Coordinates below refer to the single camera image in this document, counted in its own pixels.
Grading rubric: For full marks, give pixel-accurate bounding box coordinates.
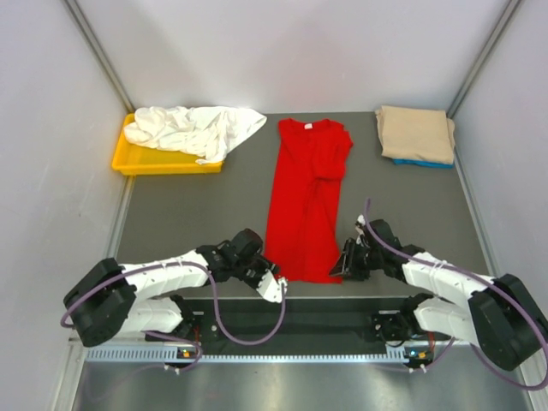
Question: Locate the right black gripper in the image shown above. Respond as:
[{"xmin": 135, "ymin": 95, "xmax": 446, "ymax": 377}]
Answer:
[{"xmin": 330, "ymin": 238, "xmax": 384, "ymax": 282}]

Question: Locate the red t-shirt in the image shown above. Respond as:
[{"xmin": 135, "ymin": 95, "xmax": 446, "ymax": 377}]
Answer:
[{"xmin": 265, "ymin": 118, "xmax": 353, "ymax": 284}]

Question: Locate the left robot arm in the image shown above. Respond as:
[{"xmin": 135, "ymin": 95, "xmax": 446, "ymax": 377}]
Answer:
[{"xmin": 62, "ymin": 229, "xmax": 288, "ymax": 348}]

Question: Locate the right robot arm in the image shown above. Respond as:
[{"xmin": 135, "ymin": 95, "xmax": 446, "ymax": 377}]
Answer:
[{"xmin": 330, "ymin": 217, "xmax": 547, "ymax": 371}]

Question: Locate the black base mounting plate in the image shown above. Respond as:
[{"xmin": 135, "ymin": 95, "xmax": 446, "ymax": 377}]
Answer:
[{"xmin": 145, "ymin": 297, "xmax": 442, "ymax": 354}]

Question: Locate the folded blue t-shirt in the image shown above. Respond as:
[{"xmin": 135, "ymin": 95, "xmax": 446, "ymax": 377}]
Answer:
[{"xmin": 392, "ymin": 158, "xmax": 454, "ymax": 169}]

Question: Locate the white t-shirt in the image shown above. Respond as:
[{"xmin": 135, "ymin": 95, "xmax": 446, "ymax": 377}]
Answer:
[{"xmin": 123, "ymin": 106, "xmax": 267, "ymax": 165}]

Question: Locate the yellow plastic bin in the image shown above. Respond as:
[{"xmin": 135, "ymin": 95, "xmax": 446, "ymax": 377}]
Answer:
[{"xmin": 111, "ymin": 113, "xmax": 223, "ymax": 176}]

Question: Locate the folded beige t-shirt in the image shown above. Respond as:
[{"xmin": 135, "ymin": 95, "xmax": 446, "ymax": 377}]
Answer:
[{"xmin": 375, "ymin": 105, "xmax": 456, "ymax": 164}]

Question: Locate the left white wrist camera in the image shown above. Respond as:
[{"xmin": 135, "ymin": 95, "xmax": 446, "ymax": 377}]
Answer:
[{"xmin": 255, "ymin": 271, "xmax": 288, "ymax": 303}]

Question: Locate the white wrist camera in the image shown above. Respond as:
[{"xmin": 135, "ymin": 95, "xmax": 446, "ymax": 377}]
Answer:
[
  {"xmin": 255, "ymin": 271, "xmax": 288, "ymax": 303},
  {"xmin": 355, "ymin": 215, "xmax": 366, "ymax": 235}
]

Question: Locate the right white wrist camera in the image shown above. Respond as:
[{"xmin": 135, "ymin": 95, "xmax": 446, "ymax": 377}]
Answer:
[{"xmin": 355, "ymin": 215, "xmax": 366, "ymax": 235}]

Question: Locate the slotted grey cable duct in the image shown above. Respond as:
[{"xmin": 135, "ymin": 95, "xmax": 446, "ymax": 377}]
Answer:
[{"xmin": 85, "ymin": 345, "xmax": 433, "ymax": 365}]

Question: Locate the aluminium frame rail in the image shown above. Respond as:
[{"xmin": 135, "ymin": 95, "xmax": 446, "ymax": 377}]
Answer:
[{"xmin": 73, "ymin": 337, "xmax": 547, "ymax": 410}]

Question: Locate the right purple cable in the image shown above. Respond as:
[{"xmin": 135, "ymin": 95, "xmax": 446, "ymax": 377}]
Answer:
[{"xmin": 363, "ymin": 197, "xmax": 548, "ymax": 390}]

